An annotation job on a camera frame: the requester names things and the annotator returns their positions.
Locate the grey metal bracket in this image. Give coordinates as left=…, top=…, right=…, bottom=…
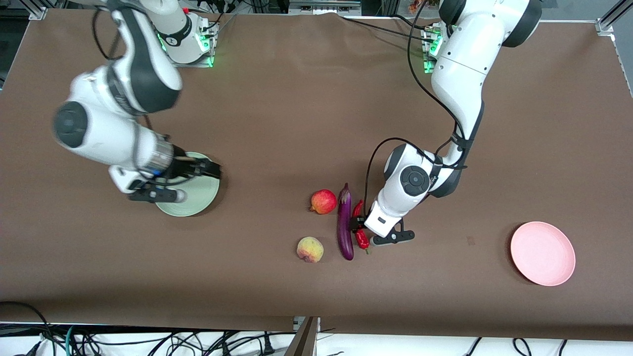
left=289, top=0, right=362, bottom=15

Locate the pink round plate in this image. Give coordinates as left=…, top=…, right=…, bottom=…
left=510, top=222, right=576, bottom=287

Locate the red chili pepper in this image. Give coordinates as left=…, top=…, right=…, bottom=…
left=351, top=199, right=371, bottom=255

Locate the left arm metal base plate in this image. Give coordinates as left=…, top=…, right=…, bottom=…
left=420, top=25, right=448, bottom=75

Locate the yellow pink peach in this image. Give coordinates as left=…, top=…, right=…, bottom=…
left=296, top=236, right=324, bottom=264

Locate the metal frame post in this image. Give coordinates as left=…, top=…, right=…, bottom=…
left=284, top=316, right=321, bottom=356

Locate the pale green round plate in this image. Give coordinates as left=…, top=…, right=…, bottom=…
left=155, top=152, right=221, bottom=217

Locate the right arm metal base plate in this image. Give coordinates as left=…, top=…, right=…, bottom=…
left=162, top=20, right=219, bottom=68

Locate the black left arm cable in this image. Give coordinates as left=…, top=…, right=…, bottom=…
left=363, top=0, right=470, bottom=221

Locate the black floor cable loop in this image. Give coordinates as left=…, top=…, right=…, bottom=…
left=0, top=301, right=57, bottom=356

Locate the long purple eggplant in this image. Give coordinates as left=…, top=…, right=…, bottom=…
left=337, top=182, right=355, bottom=261

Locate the long black table cable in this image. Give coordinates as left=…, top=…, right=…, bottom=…
left=341, top=15, right=431, bottom=43

